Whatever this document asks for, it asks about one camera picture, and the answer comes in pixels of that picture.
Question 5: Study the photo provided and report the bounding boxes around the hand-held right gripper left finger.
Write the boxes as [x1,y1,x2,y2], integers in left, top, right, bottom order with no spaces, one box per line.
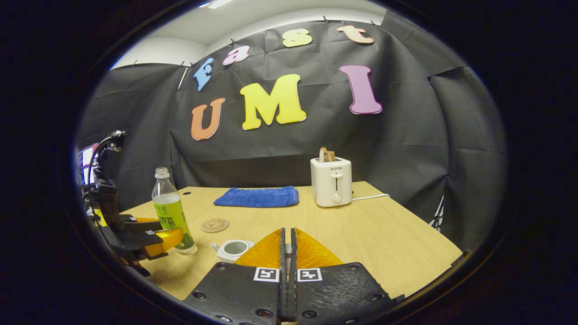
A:
[183,228,288,325]

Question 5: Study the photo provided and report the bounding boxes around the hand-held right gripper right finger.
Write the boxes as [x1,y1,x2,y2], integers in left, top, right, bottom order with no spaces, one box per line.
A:
[289,228,405,325]

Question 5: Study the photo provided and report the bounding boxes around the clear water bottle green label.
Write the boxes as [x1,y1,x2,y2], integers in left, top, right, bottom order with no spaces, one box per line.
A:
[152,167,197,255]

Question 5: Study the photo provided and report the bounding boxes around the white ceramic teacup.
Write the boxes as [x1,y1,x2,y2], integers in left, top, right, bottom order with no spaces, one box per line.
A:
[211,239,256,263]

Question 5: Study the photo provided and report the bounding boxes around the round wooden coaster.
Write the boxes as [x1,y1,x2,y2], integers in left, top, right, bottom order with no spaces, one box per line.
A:
[201,218,230,233]

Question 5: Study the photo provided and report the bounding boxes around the computer monitor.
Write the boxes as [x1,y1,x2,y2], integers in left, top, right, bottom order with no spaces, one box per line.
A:
[76,144,100,186]

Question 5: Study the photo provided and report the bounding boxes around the blue towel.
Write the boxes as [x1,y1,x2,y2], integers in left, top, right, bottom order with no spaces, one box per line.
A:
[213,186,300,209]

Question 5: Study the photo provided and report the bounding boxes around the white toaster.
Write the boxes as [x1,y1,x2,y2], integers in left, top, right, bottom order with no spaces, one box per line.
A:
[310,157,353,208]

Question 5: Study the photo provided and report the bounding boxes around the metal stand legs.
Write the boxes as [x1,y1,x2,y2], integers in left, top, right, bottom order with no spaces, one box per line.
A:
[431,196,446,231]

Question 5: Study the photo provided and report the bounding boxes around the black block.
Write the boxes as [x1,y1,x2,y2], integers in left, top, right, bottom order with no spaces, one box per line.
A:
[452,248,473,268]

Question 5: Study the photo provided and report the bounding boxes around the black gooseneck mount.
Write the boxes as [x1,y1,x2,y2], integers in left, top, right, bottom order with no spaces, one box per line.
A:
[88,130,126,181]

